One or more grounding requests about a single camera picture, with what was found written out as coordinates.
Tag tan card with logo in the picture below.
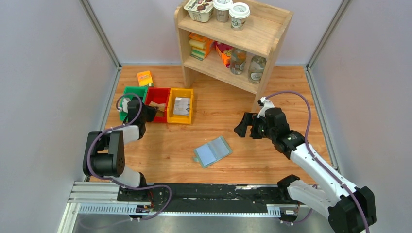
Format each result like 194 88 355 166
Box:
149 101 166 117

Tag teal card holder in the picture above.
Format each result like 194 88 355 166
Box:
193 136 233 168

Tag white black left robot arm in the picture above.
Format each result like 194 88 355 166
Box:
82 98 158 189

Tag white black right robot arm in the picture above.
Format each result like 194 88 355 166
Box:
234 107 377 233

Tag red plastic bin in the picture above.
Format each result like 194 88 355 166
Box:
144 87 171 123

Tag green plastic bin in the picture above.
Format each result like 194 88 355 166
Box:
119 86 148 121

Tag orange yellow snack box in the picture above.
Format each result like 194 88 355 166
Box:
137 70 154 87

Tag white packet in yellow bin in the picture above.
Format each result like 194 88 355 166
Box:
173 97 191 116

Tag yellow plastic bin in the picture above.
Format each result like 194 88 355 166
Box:
167 88 194 124

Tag right clear glass bottle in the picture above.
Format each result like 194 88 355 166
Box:
248 55 267 84

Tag clear glass bottle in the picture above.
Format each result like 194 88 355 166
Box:
229 48 247 75
248 55 267 84

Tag wooden shelf unit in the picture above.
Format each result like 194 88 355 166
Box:
174 0 293 112

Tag left clear glass bottle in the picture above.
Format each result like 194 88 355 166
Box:
229 48 247 75

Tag orange red snack box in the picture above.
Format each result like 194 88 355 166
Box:
215 41 234 68

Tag stack of sponges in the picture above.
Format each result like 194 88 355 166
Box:
189 33 215 61

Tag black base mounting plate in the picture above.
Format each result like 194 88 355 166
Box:
117 183 302 222

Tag right coffee cup white lid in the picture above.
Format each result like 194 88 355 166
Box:
229 2 250 31

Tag coffee cup white lid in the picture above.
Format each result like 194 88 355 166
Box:
213 0 233 23
229 2 250 31

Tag left coffee cup white lid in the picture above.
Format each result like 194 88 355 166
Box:
213 0 233 23

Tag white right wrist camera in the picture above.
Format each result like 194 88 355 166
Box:
257 97 275 118

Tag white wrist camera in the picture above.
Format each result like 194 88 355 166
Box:
257 97 275 118
118 98 131 113

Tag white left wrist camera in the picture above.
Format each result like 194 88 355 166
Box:
118 98 131 113

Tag aluminium frame rail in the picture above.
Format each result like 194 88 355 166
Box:
58 182 371 233

